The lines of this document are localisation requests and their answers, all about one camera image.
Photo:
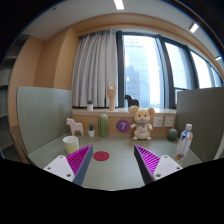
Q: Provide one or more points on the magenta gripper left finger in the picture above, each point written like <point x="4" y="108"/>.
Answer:
<point x="72" y="167"/>

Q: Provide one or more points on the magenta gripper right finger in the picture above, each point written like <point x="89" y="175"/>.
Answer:
<point x="152" y="166"/>

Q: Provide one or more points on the clear plastic water bottle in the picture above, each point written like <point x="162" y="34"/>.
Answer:
<point x="184" y="144"/>

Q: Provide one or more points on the pale yellow paper cup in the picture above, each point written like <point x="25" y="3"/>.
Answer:
<point x="71" y="144"/>

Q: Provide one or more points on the red round coaster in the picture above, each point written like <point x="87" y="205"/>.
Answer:
<point x="101" y="156"/>

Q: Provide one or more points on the round green cactus ornament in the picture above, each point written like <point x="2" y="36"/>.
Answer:
<point x="172" y="134"/>

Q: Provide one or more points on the small potted plant on desk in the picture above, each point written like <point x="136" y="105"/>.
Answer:
<point x="91" y="130"/>

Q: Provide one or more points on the plush mouse toy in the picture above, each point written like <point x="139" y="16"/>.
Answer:
<point x="142" y="124"/>

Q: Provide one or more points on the pink wooden horse figurine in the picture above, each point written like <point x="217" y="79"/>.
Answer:
<point x="74" y="126"/>

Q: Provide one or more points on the purple number seven sticker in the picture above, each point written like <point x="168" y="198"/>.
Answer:
<point x="123" y="126"/>

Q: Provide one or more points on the tall green ceramic cactus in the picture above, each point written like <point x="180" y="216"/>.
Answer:
<point x="103" y="125"/>

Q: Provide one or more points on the green left partition panel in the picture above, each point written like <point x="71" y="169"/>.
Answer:
<point x="42" y="114"/>

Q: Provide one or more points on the green partition panel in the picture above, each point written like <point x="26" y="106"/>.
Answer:
<point x="204" y="110"/>
<point x="42" y="114"/>

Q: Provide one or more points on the small potted plant on sill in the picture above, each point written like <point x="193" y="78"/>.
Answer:
<point x="90" y="105"/>

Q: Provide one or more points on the black horse figurine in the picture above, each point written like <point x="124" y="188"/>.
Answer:
<point x="131" y="101"/>

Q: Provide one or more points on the green right partition panel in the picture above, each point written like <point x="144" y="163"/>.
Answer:
<point x="204" y="110"/>

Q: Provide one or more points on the wooden hand sculpture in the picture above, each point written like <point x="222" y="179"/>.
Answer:
<point x="111" y="93"/>

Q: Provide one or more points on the grey white curtain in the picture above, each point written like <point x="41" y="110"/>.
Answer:
<point x="95" y="66"/>

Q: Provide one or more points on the white wall socket left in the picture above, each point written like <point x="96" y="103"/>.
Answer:
<point x="158" y="122"/>

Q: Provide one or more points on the white wall socket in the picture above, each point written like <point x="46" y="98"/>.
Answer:
<point x="158" y="122"/>
<point x="169" y="121"/>

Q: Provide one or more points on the white wall socket right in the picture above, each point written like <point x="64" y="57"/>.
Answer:
<point x="169" y="121"/>

